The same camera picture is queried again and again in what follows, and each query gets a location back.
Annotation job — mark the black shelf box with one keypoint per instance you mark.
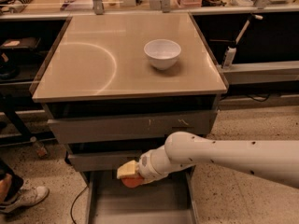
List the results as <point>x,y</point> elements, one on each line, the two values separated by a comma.
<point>30,43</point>

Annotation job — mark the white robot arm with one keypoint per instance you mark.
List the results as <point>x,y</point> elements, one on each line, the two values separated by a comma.
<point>276,160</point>

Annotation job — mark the grey top drawer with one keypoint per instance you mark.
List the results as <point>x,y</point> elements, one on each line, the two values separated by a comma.
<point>127,127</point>

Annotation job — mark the red apple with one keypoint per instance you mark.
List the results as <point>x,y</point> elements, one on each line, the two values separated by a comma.
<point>132,182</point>

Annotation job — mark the grey open bottom drawer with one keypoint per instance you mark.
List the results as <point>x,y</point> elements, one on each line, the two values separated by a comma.
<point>168,201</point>

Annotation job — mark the white handheld tool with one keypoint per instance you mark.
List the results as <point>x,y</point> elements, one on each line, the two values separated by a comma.
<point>230,52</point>

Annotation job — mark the white sneaker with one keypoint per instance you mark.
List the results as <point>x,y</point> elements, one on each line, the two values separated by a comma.
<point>25,198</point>

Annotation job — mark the grey middle drawer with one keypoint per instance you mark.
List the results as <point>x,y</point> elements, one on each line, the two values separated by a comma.
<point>87,159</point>

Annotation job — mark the white ceramic bowl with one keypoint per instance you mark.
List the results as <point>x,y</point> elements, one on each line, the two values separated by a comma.
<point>162,53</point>

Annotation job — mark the black table leg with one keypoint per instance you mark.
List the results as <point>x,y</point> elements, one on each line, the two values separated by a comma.
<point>17,122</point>

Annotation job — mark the grey drawer cabinet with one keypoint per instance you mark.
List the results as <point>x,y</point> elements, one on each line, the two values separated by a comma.
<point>99,68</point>

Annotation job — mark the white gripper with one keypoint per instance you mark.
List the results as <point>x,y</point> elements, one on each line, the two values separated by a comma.
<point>146,167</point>

